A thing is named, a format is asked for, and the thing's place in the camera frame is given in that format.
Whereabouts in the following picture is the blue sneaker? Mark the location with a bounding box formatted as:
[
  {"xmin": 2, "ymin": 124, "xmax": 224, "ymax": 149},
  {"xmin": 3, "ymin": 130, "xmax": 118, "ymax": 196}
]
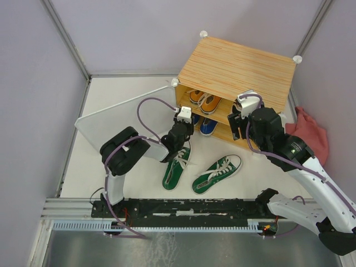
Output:
[
  {"xmin": 192, "ymin": 114, "xmax": 200, "ymax": 126},
  {"xmin": 199, "ymin": 118, "xmax": 218, "ymax": 136}
]

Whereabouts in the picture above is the white cabinet door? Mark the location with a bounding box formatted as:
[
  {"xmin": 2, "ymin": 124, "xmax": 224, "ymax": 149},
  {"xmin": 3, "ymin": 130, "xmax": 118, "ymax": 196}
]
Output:
[{"xmin": 75, "ymin": 86, "xmax": 176, "ymax": 151}]

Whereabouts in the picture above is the green sneaker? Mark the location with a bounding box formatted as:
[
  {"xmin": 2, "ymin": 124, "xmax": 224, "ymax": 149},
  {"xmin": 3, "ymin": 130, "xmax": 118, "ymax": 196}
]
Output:
[
  {"xmin": 192, "ymin": 154, "xmax": 243, "ymax": 195},
  {"xmin": 162, "ymin": 147, "xmax": 191, "ymax": 191}
]

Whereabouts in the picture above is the wooden shoe cabinet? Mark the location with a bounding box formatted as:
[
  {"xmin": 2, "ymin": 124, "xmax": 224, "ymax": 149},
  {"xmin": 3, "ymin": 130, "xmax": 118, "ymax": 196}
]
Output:
[{"xmin": 172, "ymin": 31, "xmax": 301, "ymax": 149}]

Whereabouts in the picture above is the black sneaker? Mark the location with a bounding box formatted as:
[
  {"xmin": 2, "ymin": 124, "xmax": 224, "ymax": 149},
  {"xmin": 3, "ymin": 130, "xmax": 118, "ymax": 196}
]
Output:
[{"xmin": 231, "ymin": 101, "xmax": 241, "ymax": 113}]

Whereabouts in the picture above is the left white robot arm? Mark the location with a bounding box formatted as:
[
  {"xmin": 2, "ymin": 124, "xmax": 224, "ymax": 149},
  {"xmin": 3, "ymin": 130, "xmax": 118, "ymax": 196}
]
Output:
[{"xmin": 100, "ymin": 119, "xmax": 194, "ymax": 217}]

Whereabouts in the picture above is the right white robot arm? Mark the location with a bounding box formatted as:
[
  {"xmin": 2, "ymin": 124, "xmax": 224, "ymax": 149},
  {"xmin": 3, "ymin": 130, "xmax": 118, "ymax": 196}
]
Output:
[{"xmin": 228, "ymin": 107, "xmax": 355, "ymax": 256}]

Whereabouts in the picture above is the pink cloth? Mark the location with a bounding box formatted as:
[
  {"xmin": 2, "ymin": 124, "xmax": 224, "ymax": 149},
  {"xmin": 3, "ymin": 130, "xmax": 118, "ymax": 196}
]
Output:
[{"xmin": 285, "ymin": 107, "xmax": 329, "ymax": 166}]

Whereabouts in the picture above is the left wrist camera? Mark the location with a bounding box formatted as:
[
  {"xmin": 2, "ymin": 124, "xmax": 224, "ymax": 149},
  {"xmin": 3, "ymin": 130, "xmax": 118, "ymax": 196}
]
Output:
[{"xmin": 174, "ymin": 106, "xmax": 192, "ymax": 123}]

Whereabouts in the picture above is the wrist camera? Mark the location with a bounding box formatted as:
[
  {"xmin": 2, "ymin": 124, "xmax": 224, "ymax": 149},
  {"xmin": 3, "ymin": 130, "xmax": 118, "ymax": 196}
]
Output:
[
  {"xmin": 174, "ymin": 106, "xmax": 192, "ymax": 123},
  {"xmin": 236, "ymin": 90, "xmax": 263, "ymax": 119}
]

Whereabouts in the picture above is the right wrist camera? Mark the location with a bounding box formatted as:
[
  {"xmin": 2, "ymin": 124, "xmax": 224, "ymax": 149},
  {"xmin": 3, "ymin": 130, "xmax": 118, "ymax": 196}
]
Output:
[{"xmin": 236, "ymin": 90, "xmax": 263, "ymax": 119}]

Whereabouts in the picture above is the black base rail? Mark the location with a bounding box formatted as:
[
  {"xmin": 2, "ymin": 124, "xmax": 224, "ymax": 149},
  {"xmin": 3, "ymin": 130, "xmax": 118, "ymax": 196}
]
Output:
[{"xmin": 91, "ymin": 197, "xmax": 290, "ymax": 226}]

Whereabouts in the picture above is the light blue cable duct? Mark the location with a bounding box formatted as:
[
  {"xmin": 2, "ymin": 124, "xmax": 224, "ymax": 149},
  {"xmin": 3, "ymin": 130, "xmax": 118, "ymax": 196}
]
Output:
[{"xmin": 52, "ymin": 220, "xmax": 262, "ymax": 233}]

